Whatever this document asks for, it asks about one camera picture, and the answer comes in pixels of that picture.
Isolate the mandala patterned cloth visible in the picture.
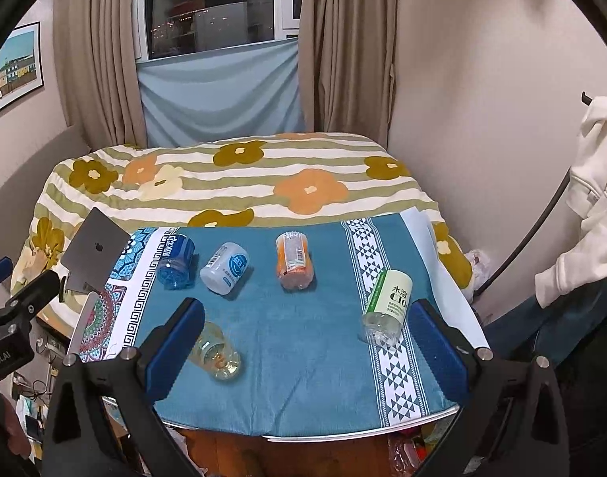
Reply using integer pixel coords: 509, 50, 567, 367
76, 227, 185, 365

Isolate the blue label plastic bottle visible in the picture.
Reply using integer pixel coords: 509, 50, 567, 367
156, 233, 196, 290

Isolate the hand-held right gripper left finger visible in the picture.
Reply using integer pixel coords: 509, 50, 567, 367
44, 297, 206, 477

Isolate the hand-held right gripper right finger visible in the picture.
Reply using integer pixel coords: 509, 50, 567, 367
410, 299, 570, 477

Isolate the white hoodie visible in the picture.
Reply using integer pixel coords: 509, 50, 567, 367
534, 95, 607, 309

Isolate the wall poster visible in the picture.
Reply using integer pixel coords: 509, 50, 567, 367
0, 21, 45, 121

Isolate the white label plastic bottle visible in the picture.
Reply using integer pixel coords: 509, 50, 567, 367
199, 242, 249, 295

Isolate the green label plastic bottle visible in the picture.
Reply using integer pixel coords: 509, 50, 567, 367
359, 268, 412, 347

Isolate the clear yellowish plastic bottle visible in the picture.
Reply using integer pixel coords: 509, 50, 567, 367
187, 320, 242, 382

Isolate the clear plastic bag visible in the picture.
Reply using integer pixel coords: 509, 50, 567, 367
387, 425, 456, 475

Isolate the black curved pole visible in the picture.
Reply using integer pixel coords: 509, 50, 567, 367
475, 90, 596, 301

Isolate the orange plastic bottle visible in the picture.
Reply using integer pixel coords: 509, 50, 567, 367
276, 231, 314, 290

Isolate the beige curtain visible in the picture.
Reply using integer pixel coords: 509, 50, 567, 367
298, 0, 398, 147
52, 0, 150, 149

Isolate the teal towel with patterned band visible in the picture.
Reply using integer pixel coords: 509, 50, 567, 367
130, 213, 459, 440

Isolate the floral striped blanket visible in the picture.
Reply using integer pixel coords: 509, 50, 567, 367
10, 132, 476, 330

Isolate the dark blue cloth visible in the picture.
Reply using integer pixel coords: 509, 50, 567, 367
482, 278, 607, 376

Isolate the window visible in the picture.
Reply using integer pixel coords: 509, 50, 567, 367
145, 0, 307, 60

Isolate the grey laptop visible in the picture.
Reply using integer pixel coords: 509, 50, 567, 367
60, 207, 131, 359

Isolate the light blue cloth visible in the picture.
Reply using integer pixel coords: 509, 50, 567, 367
136, 40, 307, 149

